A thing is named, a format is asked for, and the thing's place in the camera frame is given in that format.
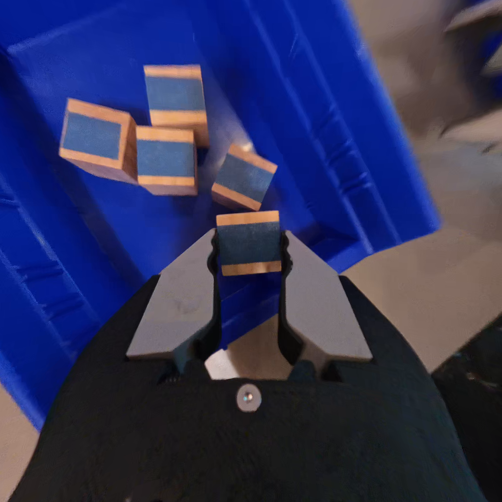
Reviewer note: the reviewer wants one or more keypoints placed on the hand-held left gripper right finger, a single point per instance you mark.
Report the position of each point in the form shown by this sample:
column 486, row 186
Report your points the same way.
column 325, row 313

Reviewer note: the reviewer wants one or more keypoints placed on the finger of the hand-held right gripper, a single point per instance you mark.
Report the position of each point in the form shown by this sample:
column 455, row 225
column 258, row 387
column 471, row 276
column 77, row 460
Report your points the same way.
column 478, row 13
column 494, row 62

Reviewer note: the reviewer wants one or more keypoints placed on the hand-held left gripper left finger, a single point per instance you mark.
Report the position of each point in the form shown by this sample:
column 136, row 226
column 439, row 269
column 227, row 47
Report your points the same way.
column 176, row 313

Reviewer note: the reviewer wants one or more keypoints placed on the wooden cube with blue tape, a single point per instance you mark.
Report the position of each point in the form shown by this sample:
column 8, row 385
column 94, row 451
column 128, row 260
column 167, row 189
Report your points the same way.
column 243, row 178
column 174, row 94
column 94, row 137
column 164, row 159
column 249, row 243

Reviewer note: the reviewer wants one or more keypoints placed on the blue plastic bin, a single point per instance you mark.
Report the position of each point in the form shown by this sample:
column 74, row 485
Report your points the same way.
column 313, row 117

